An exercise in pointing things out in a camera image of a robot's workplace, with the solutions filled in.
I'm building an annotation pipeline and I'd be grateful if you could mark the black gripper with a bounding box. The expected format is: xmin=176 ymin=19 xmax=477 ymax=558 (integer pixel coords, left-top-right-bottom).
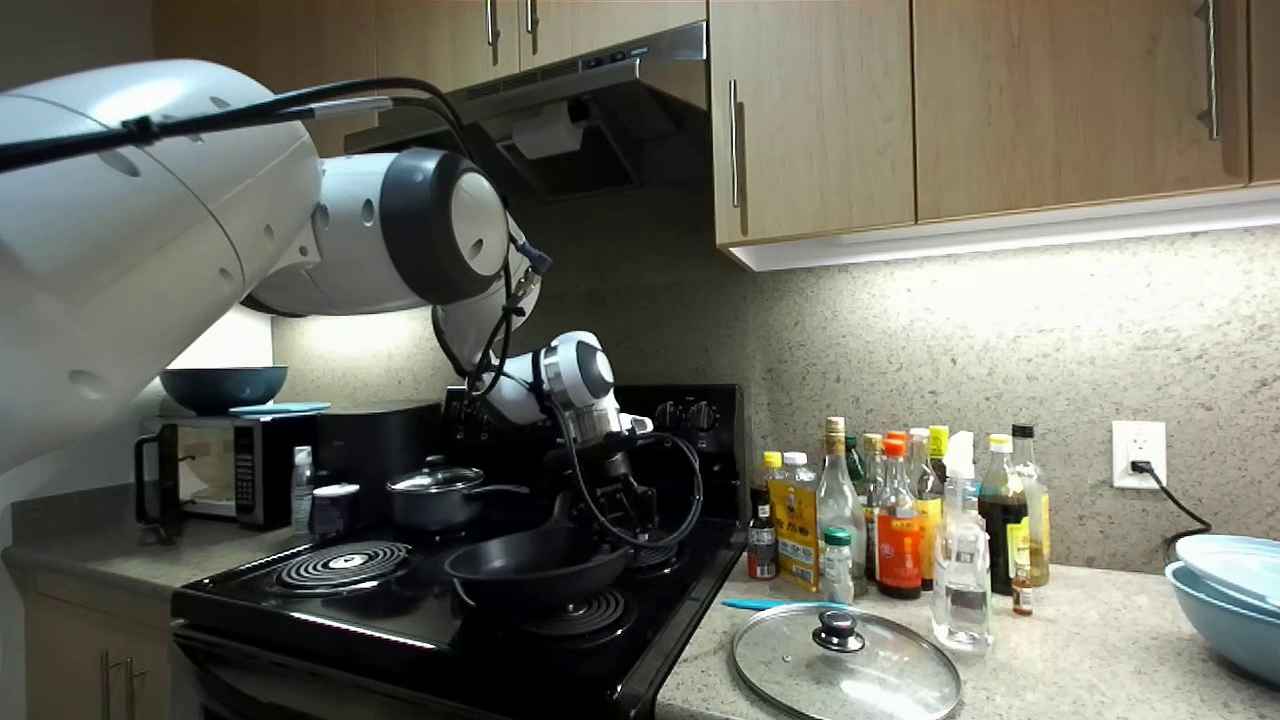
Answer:
xmin=572 ymin=439 xmax=674 ymax=564

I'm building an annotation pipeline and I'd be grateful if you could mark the black frying pan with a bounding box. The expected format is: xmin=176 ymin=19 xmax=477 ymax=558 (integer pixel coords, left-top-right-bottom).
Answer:
xmin=442 ymin=519 xmax=639 ymax=616

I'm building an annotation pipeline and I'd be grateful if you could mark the black coil stove burner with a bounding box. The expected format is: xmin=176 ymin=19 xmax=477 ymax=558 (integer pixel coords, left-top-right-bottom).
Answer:
xmin=271 ymin=538 xmax=417 ymax=599
xmin=508 ymin=581 xmax=634 ymax=650

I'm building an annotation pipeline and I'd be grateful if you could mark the small black-capped bottle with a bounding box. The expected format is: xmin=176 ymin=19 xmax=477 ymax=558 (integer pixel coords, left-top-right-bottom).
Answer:
xmin=746 ymin=493 xmax=786 ymax=586

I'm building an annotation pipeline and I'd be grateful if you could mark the teal kitchen knife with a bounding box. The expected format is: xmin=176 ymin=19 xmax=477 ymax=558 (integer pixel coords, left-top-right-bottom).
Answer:
xmin=718 ymin=593 xmax=836 ymax=616

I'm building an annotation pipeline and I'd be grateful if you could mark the yellow-capped bottle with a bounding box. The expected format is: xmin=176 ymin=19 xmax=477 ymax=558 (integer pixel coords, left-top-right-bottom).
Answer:
xmin=757 ymin=449 xmax=788 ymax=509

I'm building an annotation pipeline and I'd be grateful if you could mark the grey saucepan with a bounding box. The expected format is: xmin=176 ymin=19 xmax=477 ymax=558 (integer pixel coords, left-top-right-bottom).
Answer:
xmin=384 ymin=476 xmax=531 ymax=541

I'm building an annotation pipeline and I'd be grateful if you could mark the small glass saucepan lid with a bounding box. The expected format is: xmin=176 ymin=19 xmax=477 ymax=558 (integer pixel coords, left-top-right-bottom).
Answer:
xmin=384 ymin=454 xmax=492 ymax=500

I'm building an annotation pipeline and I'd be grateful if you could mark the tall clear oil bottle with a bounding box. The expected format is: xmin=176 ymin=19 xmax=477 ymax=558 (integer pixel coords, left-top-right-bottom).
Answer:
xmin=812 ymin=414 xmax=866 ymax=564

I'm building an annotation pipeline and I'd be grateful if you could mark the green-capped white bottle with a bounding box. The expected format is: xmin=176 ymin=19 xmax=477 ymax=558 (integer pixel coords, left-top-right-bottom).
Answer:
xmin=818 ymin=526 xmax=862 ymax=607

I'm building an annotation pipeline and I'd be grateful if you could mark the large glass pot lid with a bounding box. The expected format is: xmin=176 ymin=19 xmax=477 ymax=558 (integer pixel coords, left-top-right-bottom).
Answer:
xmin=727 ymin=599 xmax=969 ymax=720

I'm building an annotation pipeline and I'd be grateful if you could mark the green-labelled bottle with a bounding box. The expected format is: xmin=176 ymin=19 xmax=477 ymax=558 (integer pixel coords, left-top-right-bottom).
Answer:
xmin=853 ymin=429 xmax=888 ymax=586

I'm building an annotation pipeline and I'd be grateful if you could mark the black electric stove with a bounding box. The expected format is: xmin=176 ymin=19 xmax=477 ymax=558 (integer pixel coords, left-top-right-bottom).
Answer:
xmin=168 ymin=380 xmax=751 ymax=720

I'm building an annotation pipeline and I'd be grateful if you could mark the orange sauce bottle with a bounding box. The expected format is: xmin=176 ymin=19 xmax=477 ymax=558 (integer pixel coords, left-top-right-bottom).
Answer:
xmin=874 ymin=429 xmax=932 ymax=605

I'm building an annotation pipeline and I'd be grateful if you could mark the lime-capped bottle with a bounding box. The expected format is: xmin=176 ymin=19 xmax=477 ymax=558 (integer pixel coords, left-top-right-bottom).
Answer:
xmin=917 ymin=420 xmax=955 ymax=593

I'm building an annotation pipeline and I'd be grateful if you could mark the clear spray bottle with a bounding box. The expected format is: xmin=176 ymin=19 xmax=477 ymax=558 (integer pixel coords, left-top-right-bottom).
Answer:
xmin=928 ymin=429 xmax=999 ymax=655

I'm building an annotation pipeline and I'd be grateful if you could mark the teal flat plate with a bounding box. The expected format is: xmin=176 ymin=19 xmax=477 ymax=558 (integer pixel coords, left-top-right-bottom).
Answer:
xmin=223 ymin=397 xmax=332 ymax=420

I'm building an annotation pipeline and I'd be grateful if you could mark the dark soy sauce bottle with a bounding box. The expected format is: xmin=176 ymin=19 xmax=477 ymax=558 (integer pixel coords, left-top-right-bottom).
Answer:
xmin=975 ymin=429 xmax=1031 ymax=599

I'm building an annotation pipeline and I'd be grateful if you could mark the black range hood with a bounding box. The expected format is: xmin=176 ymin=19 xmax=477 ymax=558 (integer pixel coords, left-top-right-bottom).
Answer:
xmin=342 ymin=16 xmax=714 ymax=217

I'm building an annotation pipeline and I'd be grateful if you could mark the black-capped yellow oil bottle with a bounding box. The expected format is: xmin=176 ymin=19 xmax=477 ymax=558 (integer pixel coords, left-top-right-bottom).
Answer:
xmin=1008 ymin=420 xmax=1058 ymax=593

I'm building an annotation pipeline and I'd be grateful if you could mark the dark blue bowl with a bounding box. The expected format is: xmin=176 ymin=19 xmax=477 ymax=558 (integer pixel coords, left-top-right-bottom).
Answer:
xmin=156 ymin=365 xmax=294 ymax=420

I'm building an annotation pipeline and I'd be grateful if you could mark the black microwave oven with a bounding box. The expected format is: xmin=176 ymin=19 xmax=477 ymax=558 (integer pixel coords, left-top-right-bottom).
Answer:
xmin=134 ymin=414 xmax=319 ymax=538

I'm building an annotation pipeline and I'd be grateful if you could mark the under-cabinet light strip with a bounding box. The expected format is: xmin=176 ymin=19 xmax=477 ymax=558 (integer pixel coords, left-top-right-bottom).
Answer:
xmin=723 ymin=180 xmax=1280 ymax=276

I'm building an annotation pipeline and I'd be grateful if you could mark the wooden base cabinet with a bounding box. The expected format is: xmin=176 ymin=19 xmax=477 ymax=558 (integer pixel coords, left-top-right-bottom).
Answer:
xmin=17 ymin=586 xmax=204 ymax=720

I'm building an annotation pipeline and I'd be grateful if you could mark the light blue bowl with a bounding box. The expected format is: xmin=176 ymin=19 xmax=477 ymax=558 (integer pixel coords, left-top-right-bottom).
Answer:
xmin=1162 ymin=558 xmax=1280 ymax=693
xmin=1174 ymin=531 xmax=1280 ymax=616

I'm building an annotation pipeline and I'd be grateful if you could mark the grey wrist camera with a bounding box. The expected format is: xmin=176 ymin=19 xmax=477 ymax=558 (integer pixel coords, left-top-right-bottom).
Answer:
xmin=604 ymin=409 xmax=662 ymax=443

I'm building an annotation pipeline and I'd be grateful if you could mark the short wooden wall cabinet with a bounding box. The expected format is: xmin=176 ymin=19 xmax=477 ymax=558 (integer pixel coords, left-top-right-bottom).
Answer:
xmin=473 ymin=0 xmax=709 ymax=75

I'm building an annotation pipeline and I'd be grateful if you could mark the black power cord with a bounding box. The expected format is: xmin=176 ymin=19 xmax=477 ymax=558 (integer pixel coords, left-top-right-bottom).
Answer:
xmin=1129 ymin=457 xmax=1215 ymax=541

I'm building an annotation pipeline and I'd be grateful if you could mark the white wall outlet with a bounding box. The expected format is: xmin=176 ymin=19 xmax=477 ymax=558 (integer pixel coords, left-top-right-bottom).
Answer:
xmin=1107 ymin=415 xmax=1174 ymax=493

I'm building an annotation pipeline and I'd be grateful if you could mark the wide wooden wall cabinet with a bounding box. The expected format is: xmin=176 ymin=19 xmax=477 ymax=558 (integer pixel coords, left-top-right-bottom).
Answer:
xmin=704 ymin=0 xmax=1280 ymax=254

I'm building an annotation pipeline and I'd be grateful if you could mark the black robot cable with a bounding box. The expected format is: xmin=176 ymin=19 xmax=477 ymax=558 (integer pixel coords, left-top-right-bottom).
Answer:
xmin=0 ymin=72 xmax=714 ymax=553

